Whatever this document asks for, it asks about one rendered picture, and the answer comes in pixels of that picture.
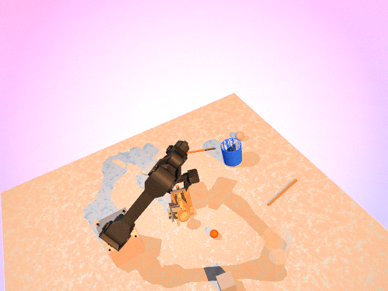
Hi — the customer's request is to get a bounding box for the pale yellow flat square pad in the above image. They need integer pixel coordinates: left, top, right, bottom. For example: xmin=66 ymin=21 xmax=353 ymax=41
xmin=141 ymin=162 xmax=156 ymax=176

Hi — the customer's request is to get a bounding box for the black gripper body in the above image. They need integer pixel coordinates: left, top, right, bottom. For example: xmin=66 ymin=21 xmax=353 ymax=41
xmin=177 ymin=169 xmax=200 ymax=184

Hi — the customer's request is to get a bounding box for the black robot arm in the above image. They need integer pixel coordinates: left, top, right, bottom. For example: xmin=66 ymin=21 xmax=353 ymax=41
xmin=99 ymin=140 xmax=189 ymax=251

